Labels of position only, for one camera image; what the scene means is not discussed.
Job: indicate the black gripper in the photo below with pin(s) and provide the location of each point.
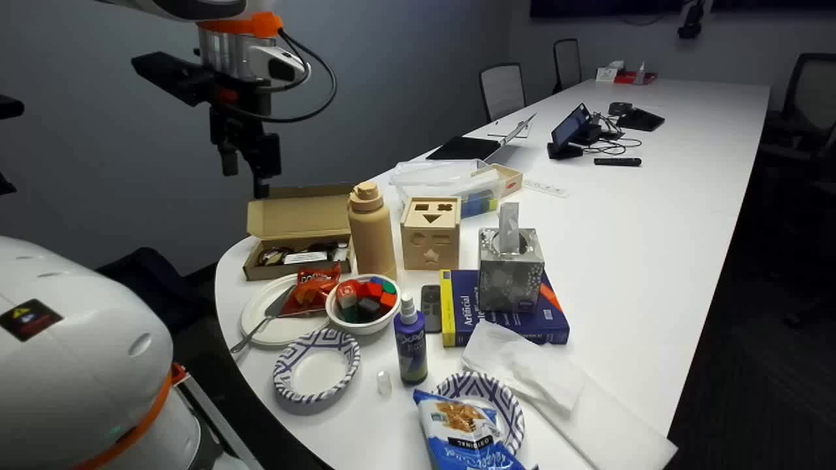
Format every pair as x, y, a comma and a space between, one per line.
246, 139

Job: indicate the tan bottle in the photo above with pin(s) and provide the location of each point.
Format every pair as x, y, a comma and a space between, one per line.
372, 231

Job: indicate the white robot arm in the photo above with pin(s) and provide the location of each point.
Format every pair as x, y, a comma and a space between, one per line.
89, 378

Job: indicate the blue spray bottle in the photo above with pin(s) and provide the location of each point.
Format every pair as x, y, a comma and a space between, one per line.
411, 341

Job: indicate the open cardboard box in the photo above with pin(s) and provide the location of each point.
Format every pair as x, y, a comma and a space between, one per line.
293, 221

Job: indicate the red chip bag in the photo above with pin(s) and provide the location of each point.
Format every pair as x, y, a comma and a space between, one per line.
310, 293

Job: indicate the metal spatula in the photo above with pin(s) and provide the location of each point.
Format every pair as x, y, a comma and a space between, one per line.
269, 311

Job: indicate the white bowl with coloured blocks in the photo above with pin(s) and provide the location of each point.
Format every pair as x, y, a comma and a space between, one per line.
364, 303

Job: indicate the wooden shape sorter cube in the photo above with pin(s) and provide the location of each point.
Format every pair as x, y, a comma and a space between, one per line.
432, 233

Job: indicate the blue patterned paper plate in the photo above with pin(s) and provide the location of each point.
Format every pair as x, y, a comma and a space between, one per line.
312, 372

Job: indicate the black phone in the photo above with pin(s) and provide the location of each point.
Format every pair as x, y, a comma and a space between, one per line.
430, 306

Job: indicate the black laptop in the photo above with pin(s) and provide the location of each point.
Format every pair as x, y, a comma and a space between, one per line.
462, 148

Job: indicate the clear plastic container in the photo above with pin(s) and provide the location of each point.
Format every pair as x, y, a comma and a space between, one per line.
479, 187

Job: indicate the blue book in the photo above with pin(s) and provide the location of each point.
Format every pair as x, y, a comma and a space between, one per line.
459, 311

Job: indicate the grey tissue box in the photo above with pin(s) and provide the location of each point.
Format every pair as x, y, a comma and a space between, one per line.
509, 263

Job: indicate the grey office chair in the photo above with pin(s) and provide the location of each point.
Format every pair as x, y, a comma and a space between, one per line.
503, 90

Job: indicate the blue snack bag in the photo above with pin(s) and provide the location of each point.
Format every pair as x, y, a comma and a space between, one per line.
461, 434

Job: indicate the tablet on stand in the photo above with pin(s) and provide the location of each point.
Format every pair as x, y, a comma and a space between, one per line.
572, 135

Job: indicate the black remote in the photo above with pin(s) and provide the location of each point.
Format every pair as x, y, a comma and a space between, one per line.
618, 161

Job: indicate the white napkin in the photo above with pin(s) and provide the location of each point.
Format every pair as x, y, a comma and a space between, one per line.
532, 369

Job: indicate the black chair right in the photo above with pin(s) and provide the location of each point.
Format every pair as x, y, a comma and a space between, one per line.
798, 139

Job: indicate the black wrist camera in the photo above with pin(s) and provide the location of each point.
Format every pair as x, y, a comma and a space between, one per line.
176, 77

